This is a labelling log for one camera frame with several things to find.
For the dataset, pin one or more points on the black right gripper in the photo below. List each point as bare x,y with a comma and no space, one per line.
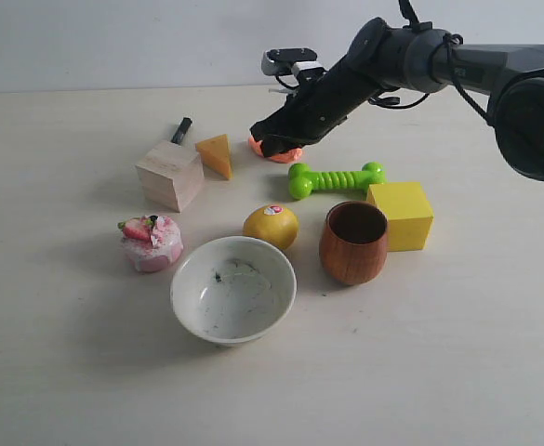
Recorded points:
317,109

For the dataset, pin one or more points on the orange salmon-coloured toy piece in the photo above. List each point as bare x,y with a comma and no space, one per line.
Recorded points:
287,157

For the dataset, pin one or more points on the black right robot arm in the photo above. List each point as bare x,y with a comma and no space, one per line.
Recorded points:
503,83

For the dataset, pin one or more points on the green bone chew toy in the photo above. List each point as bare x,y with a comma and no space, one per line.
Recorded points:
303,181

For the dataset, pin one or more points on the orange cheese wedge toy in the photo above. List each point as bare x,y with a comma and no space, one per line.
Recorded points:
215,153

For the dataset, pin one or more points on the yellow lemon with sticker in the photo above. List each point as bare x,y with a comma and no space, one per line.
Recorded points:
274,224

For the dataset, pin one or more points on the black white marker pen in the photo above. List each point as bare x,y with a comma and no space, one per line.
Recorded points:
181,131

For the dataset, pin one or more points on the light wooden cube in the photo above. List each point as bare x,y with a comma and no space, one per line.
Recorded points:
171,175

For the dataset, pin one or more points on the brown wooden cup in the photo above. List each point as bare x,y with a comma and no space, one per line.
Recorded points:
354,243

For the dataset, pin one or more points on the yellow cube block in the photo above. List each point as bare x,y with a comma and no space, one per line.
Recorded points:
408,211

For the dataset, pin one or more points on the white ceramic bowl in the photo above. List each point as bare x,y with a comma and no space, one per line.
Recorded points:
233,290

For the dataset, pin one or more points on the pink strawberry cake toy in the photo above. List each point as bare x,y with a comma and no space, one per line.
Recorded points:
151,243

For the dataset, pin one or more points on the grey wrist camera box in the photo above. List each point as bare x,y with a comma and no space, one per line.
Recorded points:
299,62

